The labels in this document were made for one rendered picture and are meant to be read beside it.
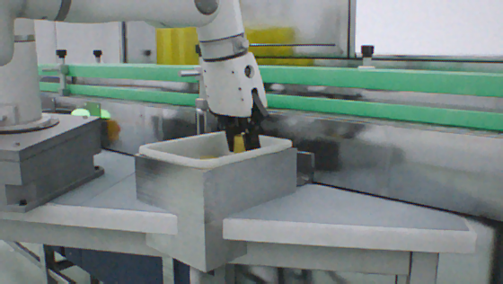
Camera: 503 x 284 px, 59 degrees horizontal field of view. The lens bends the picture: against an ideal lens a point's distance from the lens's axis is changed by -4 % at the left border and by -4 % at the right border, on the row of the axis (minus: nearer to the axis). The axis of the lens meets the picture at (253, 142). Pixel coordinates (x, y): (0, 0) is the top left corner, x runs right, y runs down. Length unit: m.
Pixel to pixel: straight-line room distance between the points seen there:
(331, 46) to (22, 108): 0.63
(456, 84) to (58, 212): 0.66
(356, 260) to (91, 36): 7.06
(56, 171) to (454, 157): 0.65
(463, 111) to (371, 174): 0.18
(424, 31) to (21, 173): 0.75
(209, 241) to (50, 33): 6.72
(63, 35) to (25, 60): 6.49
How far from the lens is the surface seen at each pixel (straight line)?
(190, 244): 0.71
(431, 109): 0.76
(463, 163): 0.74
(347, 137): 0.81
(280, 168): 0.78
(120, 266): 1.34
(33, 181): 0.80
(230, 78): 0.73
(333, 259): 0.75
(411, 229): 0.69
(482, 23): 0.91
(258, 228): 0.69
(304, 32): 1.08
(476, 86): 0.74
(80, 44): 7.50
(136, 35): 1.63
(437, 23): 0.93
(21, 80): 0.89
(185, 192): 0.69
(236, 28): 0.72
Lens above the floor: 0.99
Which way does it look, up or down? 11 degrees down
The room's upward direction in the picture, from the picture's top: straight up
